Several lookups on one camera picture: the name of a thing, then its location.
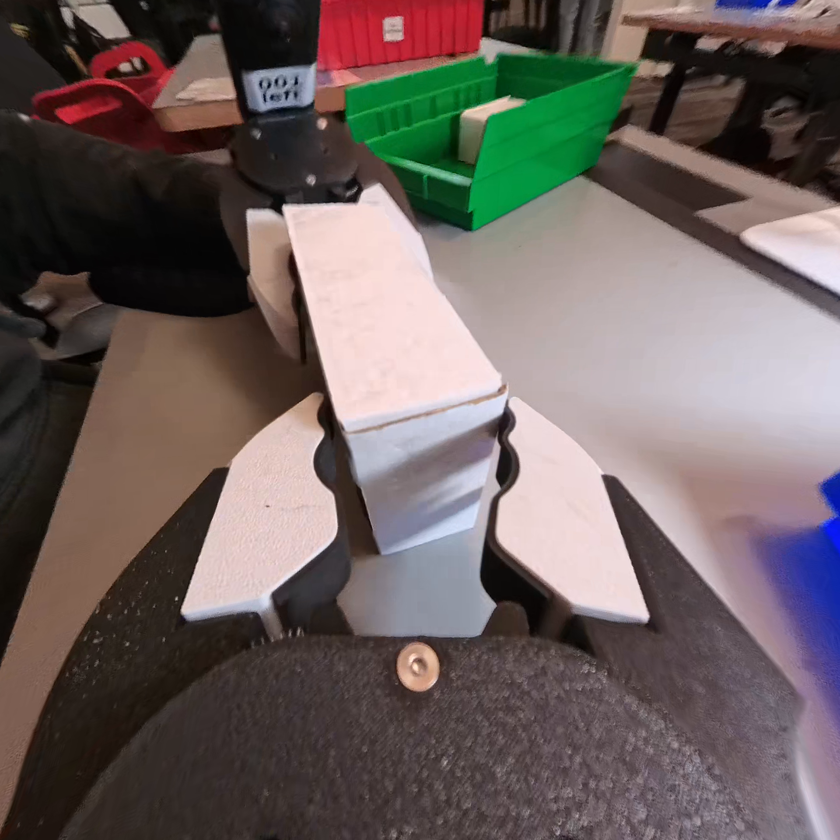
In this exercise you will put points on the person's left forearm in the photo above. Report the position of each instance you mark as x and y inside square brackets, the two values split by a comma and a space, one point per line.
[98, 216]

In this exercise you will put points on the white cardboard box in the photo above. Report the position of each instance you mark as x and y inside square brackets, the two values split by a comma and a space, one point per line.
[387, 328]
[482, 131]

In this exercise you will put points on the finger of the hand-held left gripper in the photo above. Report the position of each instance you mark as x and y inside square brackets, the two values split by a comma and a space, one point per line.
[269, 262]
[397, 226]

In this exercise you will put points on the red plastic bin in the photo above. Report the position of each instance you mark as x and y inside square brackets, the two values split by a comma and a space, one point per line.
[426, 33]

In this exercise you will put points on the black desk strip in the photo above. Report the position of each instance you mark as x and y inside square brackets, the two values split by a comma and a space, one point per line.
[689, 190]

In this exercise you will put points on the wooden table with black legs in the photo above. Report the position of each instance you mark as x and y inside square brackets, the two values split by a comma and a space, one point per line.
[754, 29]

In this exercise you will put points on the green plastic bin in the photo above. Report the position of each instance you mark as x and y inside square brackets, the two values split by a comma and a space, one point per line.
[538, 151]

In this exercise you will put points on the wood-edged table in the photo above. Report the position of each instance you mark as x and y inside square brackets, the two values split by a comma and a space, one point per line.
[197, 111]

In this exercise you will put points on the person's dark clothing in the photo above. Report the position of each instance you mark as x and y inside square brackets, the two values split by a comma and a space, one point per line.
[33, 459]

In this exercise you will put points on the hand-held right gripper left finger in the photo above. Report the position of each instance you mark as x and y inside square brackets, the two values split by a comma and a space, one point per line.
[262, 525]

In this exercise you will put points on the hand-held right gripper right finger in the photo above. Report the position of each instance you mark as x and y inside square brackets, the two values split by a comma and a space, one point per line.
[558, 525]

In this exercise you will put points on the grey desk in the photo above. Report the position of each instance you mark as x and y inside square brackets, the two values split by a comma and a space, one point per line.
[623, 328]

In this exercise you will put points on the red plastic stool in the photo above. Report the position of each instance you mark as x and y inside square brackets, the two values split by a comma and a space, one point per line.
[105, 118]
[128, 62]

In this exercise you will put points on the blue plastic bin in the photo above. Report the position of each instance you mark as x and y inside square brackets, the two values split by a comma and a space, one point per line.
[814, 577]

